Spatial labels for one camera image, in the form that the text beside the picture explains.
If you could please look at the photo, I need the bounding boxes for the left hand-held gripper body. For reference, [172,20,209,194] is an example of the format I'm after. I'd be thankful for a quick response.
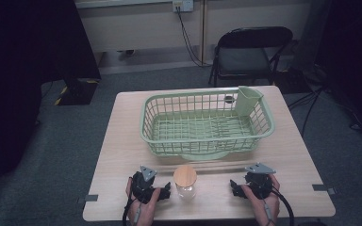
[130,165,162,204]

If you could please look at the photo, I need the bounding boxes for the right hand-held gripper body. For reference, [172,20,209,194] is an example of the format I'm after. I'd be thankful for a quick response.
[243,161,277,200]

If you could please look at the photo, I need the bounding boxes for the glass jar with wooden lid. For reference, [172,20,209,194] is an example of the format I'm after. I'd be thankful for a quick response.
[173,165,198,200]

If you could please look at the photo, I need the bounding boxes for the green plastic basket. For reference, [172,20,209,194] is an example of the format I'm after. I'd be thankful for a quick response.
[139,86,276,162]

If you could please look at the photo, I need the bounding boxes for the person's left hand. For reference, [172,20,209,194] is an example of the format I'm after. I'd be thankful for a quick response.
[124,176,162,226]

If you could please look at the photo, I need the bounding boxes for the person's right hand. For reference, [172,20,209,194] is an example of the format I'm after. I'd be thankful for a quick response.
[239,173,281,226]

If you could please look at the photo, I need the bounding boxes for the grey tape strip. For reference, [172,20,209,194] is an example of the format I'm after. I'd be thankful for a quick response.
[311,184,337,196]
[76,194,99,204]

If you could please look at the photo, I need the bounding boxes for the green plastic cutlery holder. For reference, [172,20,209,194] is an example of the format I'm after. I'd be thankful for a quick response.
[234,85,265,117]

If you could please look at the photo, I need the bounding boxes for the black stand base yellow tape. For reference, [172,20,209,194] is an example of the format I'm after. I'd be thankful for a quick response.
[54,77,101,106]

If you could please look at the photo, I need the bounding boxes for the black folding chair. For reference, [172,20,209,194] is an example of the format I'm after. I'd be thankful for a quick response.
[207,25,294,89]

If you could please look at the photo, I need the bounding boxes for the dark curtain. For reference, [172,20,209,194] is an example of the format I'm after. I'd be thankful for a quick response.
[0,0,102,206]
[314,0,362,135]

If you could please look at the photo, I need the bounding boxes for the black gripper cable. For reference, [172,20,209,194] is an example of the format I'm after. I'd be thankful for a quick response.
[122,197,143,226]
[263,186,296,226]

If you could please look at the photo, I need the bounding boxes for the black floor cables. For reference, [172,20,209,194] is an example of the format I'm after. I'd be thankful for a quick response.
[287,64,362,139]

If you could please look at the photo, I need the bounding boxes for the black wall cable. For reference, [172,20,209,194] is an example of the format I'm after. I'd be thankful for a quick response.
[175,6,213,68]

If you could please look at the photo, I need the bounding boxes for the white wall socket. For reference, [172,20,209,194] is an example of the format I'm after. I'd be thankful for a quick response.
[172,0,195,13]

